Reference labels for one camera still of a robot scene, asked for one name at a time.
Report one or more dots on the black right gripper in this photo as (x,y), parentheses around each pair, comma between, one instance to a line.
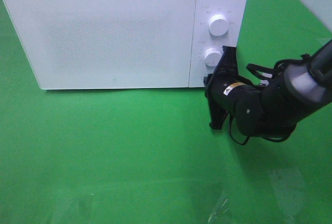
(224,88)

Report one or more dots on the white microwave knob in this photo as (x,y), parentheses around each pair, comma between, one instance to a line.
(212,56)
(218,24)

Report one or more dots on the white microwave door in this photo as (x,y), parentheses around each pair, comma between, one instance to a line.
(101,44)

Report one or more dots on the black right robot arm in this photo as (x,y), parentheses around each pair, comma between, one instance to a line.
(290,91)

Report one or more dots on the white microwave oven body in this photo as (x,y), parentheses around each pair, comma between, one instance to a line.
(220,1)

